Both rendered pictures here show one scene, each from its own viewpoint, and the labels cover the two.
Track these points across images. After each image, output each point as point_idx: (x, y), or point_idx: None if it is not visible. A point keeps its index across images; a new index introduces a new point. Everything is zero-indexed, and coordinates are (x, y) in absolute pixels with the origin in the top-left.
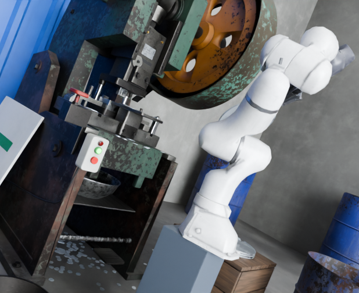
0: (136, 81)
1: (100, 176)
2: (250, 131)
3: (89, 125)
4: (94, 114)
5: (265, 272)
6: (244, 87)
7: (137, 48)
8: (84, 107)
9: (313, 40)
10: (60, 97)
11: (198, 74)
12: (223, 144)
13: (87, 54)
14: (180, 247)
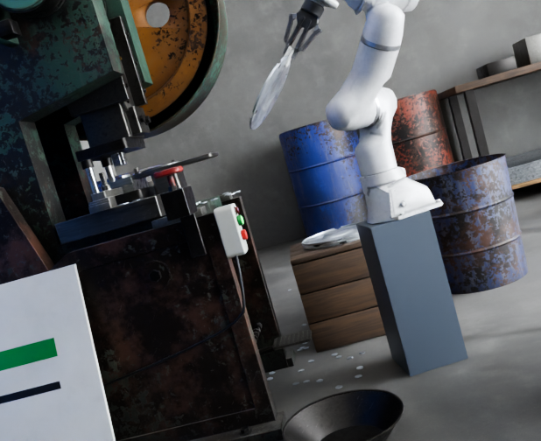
0: (143, 128)
1: None
2: (388, 77)
3: None
4: (160, 197)
5: None
6: (223, 59)
7: (124, 81)
8: (145, 199)
9: None
10: (66, 221)
11: (152, 78)
12: (368, 108)
13: (32, 141)
14: (403, 230)
